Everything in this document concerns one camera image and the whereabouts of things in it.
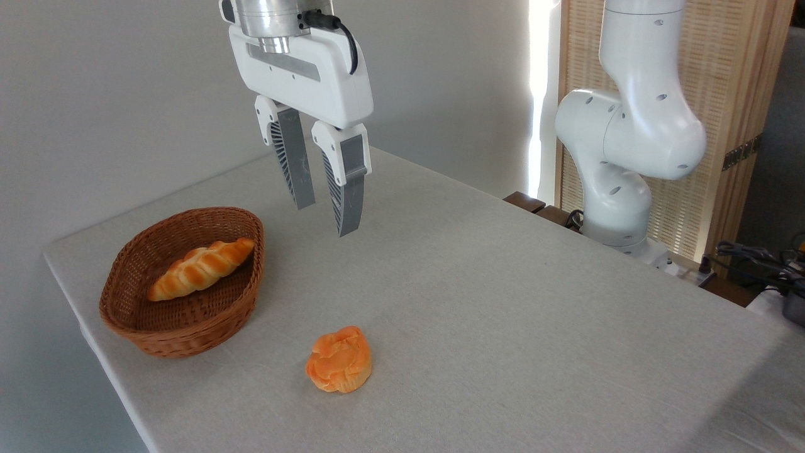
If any wooden slatted folding screen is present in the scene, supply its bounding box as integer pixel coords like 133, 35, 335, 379
557, 0, 797, 272

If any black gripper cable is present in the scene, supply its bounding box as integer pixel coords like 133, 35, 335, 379
301, 9, 360, 76

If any round orange bread roll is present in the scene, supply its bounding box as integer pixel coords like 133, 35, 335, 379
306, 325, 373, 394

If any black cable bundle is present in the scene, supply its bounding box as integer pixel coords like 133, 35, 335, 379
716, 241, 805, 296

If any white power strip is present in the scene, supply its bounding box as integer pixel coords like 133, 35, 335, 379
676, 255, 718, 289

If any beige tablecloth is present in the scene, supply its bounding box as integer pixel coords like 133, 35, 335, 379
43, 146, 805, 453

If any dark brown wooden block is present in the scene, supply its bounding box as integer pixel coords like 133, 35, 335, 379
535, 204, 582, 233
503, 191, 547, 215

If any brown wicker basket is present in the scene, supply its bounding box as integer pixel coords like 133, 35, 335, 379
99, 207, 265, 359

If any long braided bread loaf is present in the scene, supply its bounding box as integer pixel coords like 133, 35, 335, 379
147, 237, 257, 303

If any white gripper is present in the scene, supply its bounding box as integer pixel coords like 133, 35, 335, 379
228, 24, 375, 238

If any black screen hinge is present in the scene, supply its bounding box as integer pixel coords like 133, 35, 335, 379
722, 134, 763, 172

